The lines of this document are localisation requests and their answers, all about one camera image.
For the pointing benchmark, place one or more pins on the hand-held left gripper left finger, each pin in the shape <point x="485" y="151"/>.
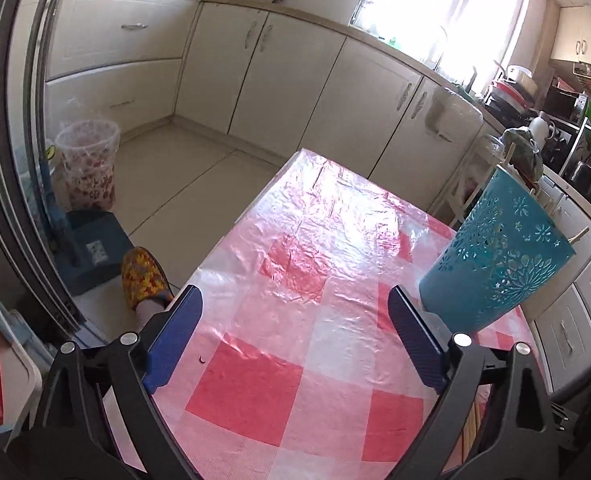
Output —
<point x="173" y="340"/>

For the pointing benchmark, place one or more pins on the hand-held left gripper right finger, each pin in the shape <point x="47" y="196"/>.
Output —
<point x="418" y="345"/>

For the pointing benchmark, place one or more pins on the blue perforated plastic basket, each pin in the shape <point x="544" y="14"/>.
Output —
<point x="495" y="270"/>

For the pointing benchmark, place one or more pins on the bundle of wooden chopsticks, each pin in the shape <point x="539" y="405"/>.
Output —
<point x="507" y="155"/>

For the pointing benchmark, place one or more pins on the person's left leg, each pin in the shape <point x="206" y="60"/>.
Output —
<point x="150" y="312"/>

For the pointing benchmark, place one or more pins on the yellow patterned slipper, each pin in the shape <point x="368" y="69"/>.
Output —
<point x="143" y="272"/>

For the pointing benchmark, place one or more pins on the cream drawer cabinet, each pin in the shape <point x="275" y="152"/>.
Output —
<point x="565" y="320"/>

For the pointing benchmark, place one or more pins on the blue box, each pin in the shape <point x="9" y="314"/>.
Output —
<point x="95" y="250"/>

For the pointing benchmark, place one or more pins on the red checked tablecloth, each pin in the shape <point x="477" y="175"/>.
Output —
<point x="300" y="310"/>

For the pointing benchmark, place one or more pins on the beige and blue shelf rack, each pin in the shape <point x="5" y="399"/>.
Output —
<point x="20" y="375"/>

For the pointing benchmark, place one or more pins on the white trolley rack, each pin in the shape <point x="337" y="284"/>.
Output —
<point x="468" y="185"/>

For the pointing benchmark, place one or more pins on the floral trash bin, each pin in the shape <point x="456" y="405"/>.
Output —
<point x="88" y="170"/>

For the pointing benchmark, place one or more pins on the bag of greens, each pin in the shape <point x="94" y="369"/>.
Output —
<point x="523" y="155"/>

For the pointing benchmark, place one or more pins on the hanging white bin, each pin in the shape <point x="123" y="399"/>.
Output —
<point x="455" y="115"/>

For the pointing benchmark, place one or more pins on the black pot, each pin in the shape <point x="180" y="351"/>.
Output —
<point x="583" y="177"/>

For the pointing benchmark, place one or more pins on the white thermos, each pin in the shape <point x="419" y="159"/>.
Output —
<point x="540" y="127"/>

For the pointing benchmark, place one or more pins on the white counter shelf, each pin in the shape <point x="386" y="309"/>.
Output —
<point x="583" y="140"/>

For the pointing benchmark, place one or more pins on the stacked dishes and pans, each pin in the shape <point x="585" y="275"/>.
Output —
<point x="508" y="92"/>

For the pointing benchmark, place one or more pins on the black microwave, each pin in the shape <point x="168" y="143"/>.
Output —
<point x="565" y="105"/>

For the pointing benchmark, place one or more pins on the cream kitchen base cabinets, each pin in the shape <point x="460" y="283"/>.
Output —
<point x="285" y="70"/>

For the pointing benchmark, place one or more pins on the kitchen window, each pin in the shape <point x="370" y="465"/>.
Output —
<point x="450" y="10"/>

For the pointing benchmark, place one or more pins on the grey sliding door frame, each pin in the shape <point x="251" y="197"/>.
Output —
<point x="5" y="160"/>

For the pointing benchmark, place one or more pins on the cream wall cabinet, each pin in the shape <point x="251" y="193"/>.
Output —
<point x="583" y="35"/>

